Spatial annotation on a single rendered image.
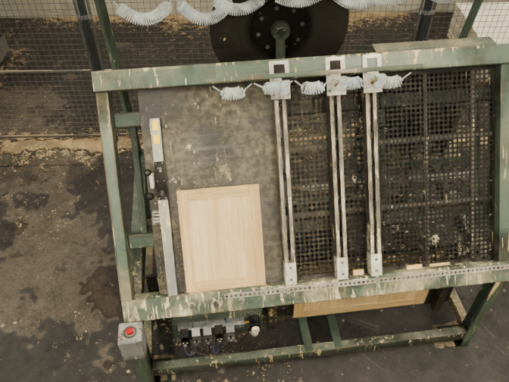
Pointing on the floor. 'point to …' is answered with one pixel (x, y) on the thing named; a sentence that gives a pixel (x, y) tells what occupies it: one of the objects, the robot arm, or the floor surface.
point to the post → (142, 370)
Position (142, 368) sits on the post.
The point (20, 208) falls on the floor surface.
